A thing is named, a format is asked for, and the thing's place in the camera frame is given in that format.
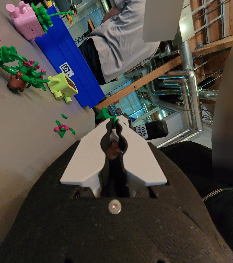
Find blue plastic bin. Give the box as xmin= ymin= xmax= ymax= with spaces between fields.
xmin=34 ymin=4 xmax=105 ymax=108

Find green toy plant stem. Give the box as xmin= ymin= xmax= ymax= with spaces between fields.
xmin=96 ymin=107 xmax=119 ymax=129

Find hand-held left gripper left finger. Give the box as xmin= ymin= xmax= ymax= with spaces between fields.
xmin=60 ymin=118 xmax=113 ymax=198

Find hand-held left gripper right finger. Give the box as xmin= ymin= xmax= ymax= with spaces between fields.
xmin=113 ymin=121 xmax=168 ymax=198

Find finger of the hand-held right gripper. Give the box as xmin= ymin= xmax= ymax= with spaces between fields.
xmin=115 ymin=115 xmax=132 ymax=129

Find yellow-green toy planter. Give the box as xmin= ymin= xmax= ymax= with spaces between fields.
xmin=47 ymin=72 xmax=79 ymax=104

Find silver ventilation ducts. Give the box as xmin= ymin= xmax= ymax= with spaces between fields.
xmin=145 ymin=39 xmax=220 ymax=148

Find pink toy planter with plant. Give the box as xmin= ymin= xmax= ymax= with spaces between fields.
xmin=6 ymin=1 xmax=76 ymax=41

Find wooden beam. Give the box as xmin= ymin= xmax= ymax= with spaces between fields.
xmin=96 ymin=34 xmax=233 ymax=109

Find pink toy flower sprig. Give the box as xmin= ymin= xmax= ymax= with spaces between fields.
xmin=54 ymin=120 xmax=70 ymax=138

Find person's right hand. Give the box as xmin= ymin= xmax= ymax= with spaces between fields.
xmin=108 ymin=141 xmax=123 ymax=161

